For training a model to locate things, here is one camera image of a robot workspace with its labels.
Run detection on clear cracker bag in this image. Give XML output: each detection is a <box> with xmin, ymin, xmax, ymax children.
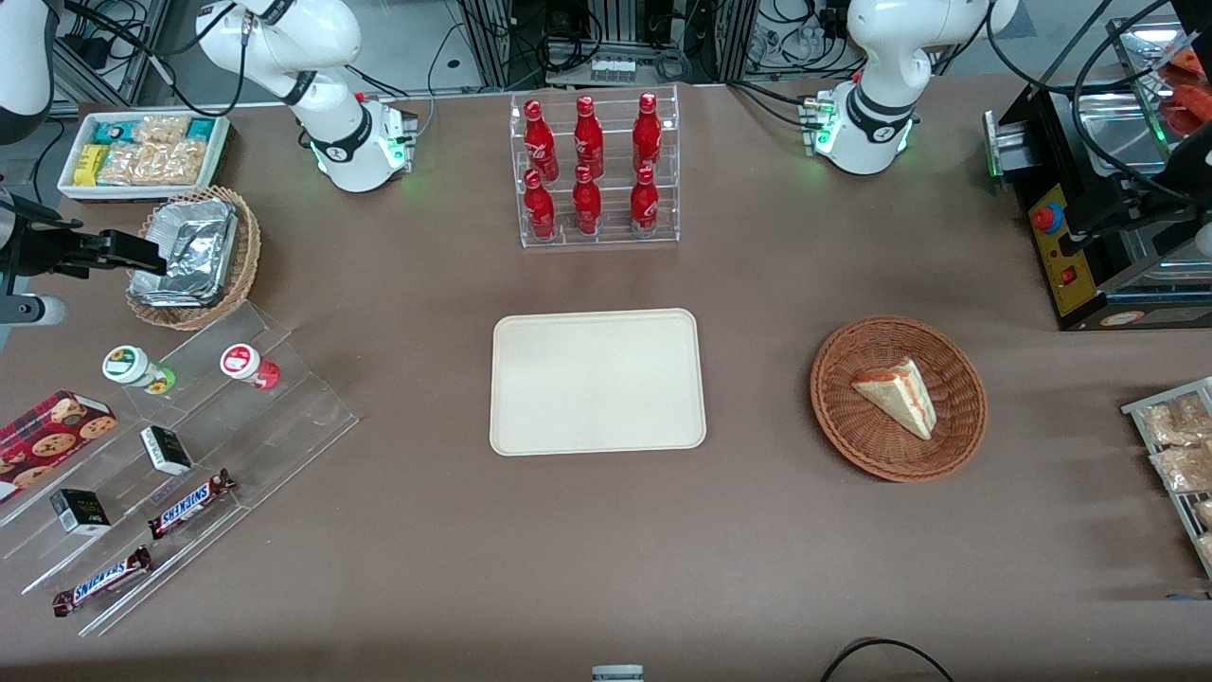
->
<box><xmin>133</xmin><ymin>115</ymin><xmax>191</xmax><ymax>146</ymax></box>
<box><xmin>98</xmin><ymin>140</ymin><xmax>207</xmax><ymax>188</ymax></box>

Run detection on clear bag of crackers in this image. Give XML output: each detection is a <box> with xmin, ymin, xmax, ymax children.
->
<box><xmin>1136</xmin><ymin>392</ymin><xmax>1212</xmax><ymax>448</ymax></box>
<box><xmin>1150</xmin><ymin>443</ymin><xmax>1212</xmax><ymax>495</ymax></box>

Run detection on black steel conveyor machine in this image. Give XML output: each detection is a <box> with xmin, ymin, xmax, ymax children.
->
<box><xmin>983</xmin><ymin>14</ymin><xmax>1212</xmax><ymax>332</ymax></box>

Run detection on wrapped sandwich wedge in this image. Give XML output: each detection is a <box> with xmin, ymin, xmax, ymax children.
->
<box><xmin>850</xmin><ymin>357</ymin><xmax>938</xmax><ymax>442</ymax></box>

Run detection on red gum bottle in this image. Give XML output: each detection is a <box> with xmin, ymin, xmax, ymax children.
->
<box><xmin>220</xmin><ymin>343</ymin><xmax>282</xmax><ymax>391</ymax></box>

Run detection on white rectangular snack bin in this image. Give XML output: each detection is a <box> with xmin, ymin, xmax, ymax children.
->
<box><xmin>58</xmin><ymin>110</ymin><xmax>233</xmax><ymax>205</ymax></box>

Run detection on brown round wicker basket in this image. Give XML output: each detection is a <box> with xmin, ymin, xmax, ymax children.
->
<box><xmin>810</xmin><ymin>314</ymin><xmax>989</xmax><ymax>484</ymax></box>

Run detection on stacked aluminium foil trays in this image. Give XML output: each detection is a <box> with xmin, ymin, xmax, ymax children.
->
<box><xmin>128</xmin><ymin>197</ymin><xmax>240</xmax><ymax>310</ymax></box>

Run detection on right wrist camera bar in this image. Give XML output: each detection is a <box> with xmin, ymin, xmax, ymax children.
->
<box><xmin>0</xmin><ymin>294</ymin><xmax>69</xmax><ymax>329</ymax></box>

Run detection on snickers chocolate bar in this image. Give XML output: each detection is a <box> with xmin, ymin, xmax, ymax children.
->
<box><xmin>147</xmin><ymin>468</ymin><xmax>238</xmax><ymax>542</ymax></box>
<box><xmin>51</xmin><ymin>545</ymin><xmax>154</xmax><ymax>619</ymax></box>

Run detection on clear acrylic stepped display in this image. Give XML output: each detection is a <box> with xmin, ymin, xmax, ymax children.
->
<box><xmin>0</xmin><ymin>301</ymin><xmax>360</xmax><ymax>638</ymax></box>

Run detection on black floor cable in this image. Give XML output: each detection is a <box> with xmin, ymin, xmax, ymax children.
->
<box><xmin>818</xmin><ymin>637</ymin><xmax>958</xmax><ymax>682</ymax></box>

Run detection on clear acrylic bottle rack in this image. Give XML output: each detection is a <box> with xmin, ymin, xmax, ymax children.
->
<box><xmin>509</xmin><ymin>83</ymin><xmax>682</xmax><ymax>250</ymax></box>

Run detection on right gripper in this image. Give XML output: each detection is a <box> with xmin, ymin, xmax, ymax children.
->
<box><xmin>0</xmin><ymin>218</ymin><xmax>168</xmax><ymax>281</ymax></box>

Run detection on small black box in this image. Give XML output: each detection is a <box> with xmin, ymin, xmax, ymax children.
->
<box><xmin>49</xmin><ymin>488</ymin><xmax>113</xmax><ymax>538</ymax></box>
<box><xmin>139</xmin><ymin>424</ymin><xmax>194</xmax><ymax>477</ymax></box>

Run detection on beige plastic tray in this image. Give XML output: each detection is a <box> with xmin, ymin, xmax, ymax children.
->
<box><xmin>490</xmin><ymin>308</ymin><xmax>708</xmax><ymax>458</ymax></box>

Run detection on light tan wicker basket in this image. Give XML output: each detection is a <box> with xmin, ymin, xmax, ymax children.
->
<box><xmin>125</xmin><ymin>185</ymin><xmax>263</xmax><ymax>332</ymax></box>

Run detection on red plaid cookie box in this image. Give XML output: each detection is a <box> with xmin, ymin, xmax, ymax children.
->
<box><xmin>0</xmin><ymin>389</ymin><xmax>119</xmax><ymax>504</ymax></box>

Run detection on green gum bottle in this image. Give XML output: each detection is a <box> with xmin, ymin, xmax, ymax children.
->
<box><xmin>102</xmin><ymin>345</ymin><xmax>178</xmax><ymax>397</ymax></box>

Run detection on red cola bottle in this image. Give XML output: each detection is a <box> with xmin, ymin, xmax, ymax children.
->
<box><xmin>572</xmin><ymin>165</ymin><xmax>604</xmax><ymax>237</ymax></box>
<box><xmin>573</xmin><ymin>95</ymin><xmax>606</xmax><ymax>180</ymax></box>
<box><xmin>524</xmin><ymin>99</ymin><xmax>561</xmax><ymax>182</ymax></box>
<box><xmin>630</xmin><ymin>166</ymin><xmax>661</xmax><ymax>239</ymax></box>
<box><xmin>632</xmin><ymin>92</ymin><xmax>663</xmax><ymax>175</ymax></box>
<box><xmin>524</xmin><ymin>169</ymin><xmax>559</xmax><ymax>242</ymax></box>

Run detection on metal wire tray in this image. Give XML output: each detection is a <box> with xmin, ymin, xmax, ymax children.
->
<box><xmin>1121</xmin><ymin>376</ymin><xmax>1212</xmax><ymax>582</ymax></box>

